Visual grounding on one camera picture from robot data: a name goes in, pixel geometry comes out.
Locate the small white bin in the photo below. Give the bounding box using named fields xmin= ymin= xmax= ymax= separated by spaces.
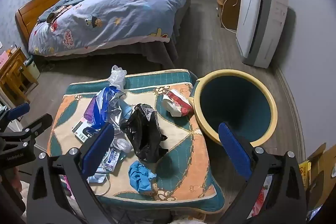
xmin=24 ymin=55 xmax=41 ymax=80

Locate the red printed plastic bag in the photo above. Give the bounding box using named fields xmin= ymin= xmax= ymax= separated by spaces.
xmin=247 ymin=174 xmax=273 ymax=219

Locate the red white packet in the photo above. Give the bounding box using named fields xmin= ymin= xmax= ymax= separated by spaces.
xmin=162 ymin=89 xmax=194 ymax=117

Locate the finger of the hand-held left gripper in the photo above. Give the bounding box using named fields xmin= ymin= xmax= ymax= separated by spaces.
xmin=0 ymin=103 xmax=30 ymax=132
xmin=0 ymin=113 xmax=53 ymax=144

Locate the beige fluffy blanket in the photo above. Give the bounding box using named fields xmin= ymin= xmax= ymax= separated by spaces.
xmin=17 ymin=181 xmax=34 ymax=201

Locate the patterned teal and orange mat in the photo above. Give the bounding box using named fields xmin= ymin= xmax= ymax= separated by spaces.
xmin=47 ymin=69 xmax=226 ymax=215

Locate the cardboard box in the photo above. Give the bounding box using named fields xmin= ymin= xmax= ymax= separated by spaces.
xmin=307 ymin=143 xmax=336 ymax=214

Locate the wooden television cabinet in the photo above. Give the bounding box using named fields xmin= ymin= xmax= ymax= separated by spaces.
xmin=217 ymin=0 xmax=243 ymax=31

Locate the clear plastic bag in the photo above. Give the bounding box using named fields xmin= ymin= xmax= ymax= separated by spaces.
xmin=108 ymin=65 xmax=128 ymax=92

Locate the yellow packet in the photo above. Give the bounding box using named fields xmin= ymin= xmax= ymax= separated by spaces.
xmin=299 ymin=160 xmax=313 ymax=188

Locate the black plastic bag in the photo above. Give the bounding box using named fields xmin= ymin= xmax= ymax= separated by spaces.
xmin=121 ymin=103 xmax=168 ymax=163

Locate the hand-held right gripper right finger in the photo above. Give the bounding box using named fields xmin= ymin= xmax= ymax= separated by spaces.
xmin=218 ymin=122 xmax=307 ymax=224

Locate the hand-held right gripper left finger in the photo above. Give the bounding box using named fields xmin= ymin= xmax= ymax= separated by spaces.
xmin=28 ymin=123 xmax=116 ymax=224

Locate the blue white blister packet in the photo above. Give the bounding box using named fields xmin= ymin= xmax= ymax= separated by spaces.
xmin=101 ymin=149 xmax=121 ymax=171

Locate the white air purifier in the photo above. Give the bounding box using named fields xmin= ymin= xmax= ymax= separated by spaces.
xmin=235 ymin=0 xmax=289 ymax=69

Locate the blue purple plastic wrapper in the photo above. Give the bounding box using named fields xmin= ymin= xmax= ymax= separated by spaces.
xmin=83 ymin=86 xmax=118 ymax=131

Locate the wooden nightstand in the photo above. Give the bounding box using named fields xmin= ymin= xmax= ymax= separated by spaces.
xmin=0 ymin=47 xmax=40 ymax=104

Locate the silver foil wrapper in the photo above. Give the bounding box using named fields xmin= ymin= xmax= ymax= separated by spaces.
xmin=106 ymin=91 xmax=134 ymax=135

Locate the green white medicine box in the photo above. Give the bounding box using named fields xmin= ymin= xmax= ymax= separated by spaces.
xmin=72 ymin=119 xmax=105 ymax=143

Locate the wooden bed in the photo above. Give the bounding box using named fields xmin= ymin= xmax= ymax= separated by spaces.
xmin=15 ymin=0 xmax=193 ymax=69

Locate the pink paper box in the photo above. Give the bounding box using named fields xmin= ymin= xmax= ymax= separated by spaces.
xmin=0 ymin=51 xmax=11 ymax=65

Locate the teal bin with yellow rim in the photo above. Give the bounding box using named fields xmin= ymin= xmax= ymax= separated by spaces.
xmin=189 ymin=69 xmax=278 ymax=147

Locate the blue glove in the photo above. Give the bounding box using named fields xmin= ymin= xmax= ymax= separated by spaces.
xmin=128 ymin=160 xmax=157 ymax=193

